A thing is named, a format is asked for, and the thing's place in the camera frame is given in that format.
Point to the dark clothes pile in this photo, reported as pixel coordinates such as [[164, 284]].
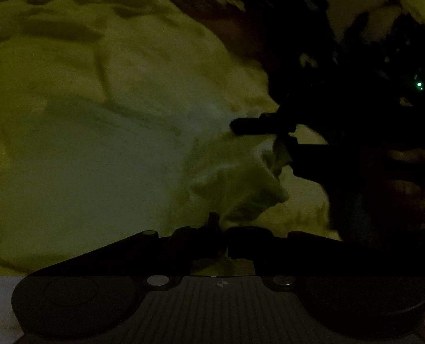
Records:
[[294, 38]]

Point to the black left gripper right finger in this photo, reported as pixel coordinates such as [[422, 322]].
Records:
[[362, 290]]

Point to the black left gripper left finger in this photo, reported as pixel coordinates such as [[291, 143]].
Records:
[[88, 295]]

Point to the light patterned bed sheet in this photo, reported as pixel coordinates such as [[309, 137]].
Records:
[[138, 54]]

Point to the white small garment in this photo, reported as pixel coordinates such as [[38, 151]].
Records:
[[81, 176]]

